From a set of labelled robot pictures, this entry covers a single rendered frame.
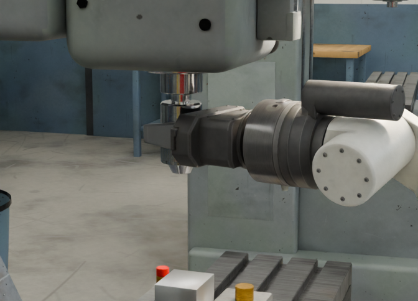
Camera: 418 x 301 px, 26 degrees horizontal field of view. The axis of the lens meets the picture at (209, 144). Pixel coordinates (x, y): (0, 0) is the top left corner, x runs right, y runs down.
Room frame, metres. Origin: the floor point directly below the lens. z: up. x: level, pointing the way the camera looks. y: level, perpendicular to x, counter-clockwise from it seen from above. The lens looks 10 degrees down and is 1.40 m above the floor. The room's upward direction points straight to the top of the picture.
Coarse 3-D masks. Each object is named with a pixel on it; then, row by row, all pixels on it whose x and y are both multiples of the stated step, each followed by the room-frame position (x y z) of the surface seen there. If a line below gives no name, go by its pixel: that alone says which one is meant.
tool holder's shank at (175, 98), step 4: (172, 96) 0.99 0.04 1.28; (176, 96) 0.99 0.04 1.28; (180, 96) 0.99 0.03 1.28; (184, 96) 0.99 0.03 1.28; (188, 96) 0.99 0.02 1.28; (172, 100) 0.99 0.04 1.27; (176, 100) 0.99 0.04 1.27; (180, 100) 0.99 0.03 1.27; (184, 100) 0.99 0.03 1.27; (188, 100) 0.99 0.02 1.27
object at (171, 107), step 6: (162, 102) 1.00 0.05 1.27; (168, 102) 1.00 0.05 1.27; (192, 102) 1.00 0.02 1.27; (198, 102) 1.00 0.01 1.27; (162, 108) 0.99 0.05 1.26; (168, 108) 0.98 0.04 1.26; (174, 108) 0.98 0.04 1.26; (180, 108) 0.98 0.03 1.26; (186, 108) 0.98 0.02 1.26; (192, 108) 0.98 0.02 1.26; (198, 108) 0.99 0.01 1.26
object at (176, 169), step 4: (172, 168) 0.99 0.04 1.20; (176, 168) 0.99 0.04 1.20; (180, 168) 0.99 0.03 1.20; (184, 168) 0.99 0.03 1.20; (188, 168) 0.99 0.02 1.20; (192, 168) 0.99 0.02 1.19; (172, 172) 1.00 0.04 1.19; (176, 172) 0.99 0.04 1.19; (180, 172) 0.99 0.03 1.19; (184, 172) 0.99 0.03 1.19; (188, 172) 0.99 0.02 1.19
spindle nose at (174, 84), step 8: (160, 80) 0.99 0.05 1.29; (168, 80) 0.98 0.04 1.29; (176, 80) 0.98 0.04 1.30; (184, 80) 0.98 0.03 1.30; (192, 80) 0.98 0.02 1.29; (200, 80) 0.99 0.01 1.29; (160, 88) 0.99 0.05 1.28; (168, 88) 0.98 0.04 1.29; (176, 88) 0.98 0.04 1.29; (184, 88) 0.98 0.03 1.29; (192, 88) 0.98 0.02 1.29; (200, 88) 0.99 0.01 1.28
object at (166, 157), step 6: (162, 114) 0.99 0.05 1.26; (168, 114) 0.98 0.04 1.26; (174, 114) 0.98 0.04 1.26; (162, 120) 0.99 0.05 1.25; (168, 120) 0.98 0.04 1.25; (174, 120) 0.98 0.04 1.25; (162, 150) 0.99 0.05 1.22; (168, 150) 0.98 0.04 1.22; (162, 156) 0.99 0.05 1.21; (168, 156) 0.98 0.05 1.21; (162, 162) 0.99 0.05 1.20; (168, 162) 0.98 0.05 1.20; (174, 162) 0.98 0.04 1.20
